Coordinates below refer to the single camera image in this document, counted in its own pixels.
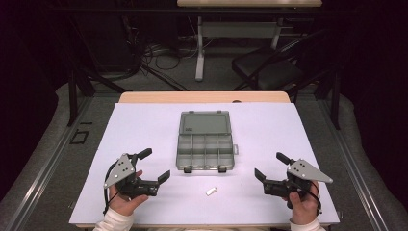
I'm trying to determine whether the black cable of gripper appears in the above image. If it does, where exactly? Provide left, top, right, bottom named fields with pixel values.
left=102, top=160, right=123, bottom=216
left=301, top=181, right=323, bottom=216

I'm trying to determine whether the black folding chair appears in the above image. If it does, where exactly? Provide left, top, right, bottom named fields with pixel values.
left=231, top=28, right=333, bottom=97

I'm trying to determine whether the white-legged wooden desk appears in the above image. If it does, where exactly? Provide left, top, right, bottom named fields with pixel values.
left=176, top=0, right=323, bottom=82

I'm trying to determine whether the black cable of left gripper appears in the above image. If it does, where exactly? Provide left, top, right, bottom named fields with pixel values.
left=102, top=160, right=123, bottom=216

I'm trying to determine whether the black metal stand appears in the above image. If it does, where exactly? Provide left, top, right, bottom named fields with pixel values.
left=65, top=18, right=129, bottom=128

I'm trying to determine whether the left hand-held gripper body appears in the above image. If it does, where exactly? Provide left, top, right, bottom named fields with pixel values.
left=103, top=153, right=161, bottom=198

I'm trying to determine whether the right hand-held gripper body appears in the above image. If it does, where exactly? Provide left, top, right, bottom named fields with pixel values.
left=262, top=158, right=334, bottom=210

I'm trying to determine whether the tangle of floor cables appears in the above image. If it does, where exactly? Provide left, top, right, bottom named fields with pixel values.
left=126, top=15, right=206, bottom=83

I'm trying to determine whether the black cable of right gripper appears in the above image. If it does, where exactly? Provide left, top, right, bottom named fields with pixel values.
left=301, top=181, right=323, bottom=216

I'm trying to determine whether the white table cover sheet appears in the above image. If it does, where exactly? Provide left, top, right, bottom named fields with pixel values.
left=68, top=102, right=341, bottom=225

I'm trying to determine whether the person's left hand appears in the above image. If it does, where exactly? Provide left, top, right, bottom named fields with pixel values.
left=108, top=169, right=150, bottom=217

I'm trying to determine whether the grey metal floor rail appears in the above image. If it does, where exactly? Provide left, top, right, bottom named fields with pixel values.
left=6, top=95, right=94, bottom=231
left=317, top=99, right=389, bottom=231

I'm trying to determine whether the person's right hand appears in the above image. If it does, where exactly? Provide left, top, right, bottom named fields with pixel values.
left=282, top=181, right=321, bottom=225

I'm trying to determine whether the grey clear plastic compartment box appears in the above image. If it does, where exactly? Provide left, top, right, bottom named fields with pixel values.
left=175, top=110, right=240, bottom=174

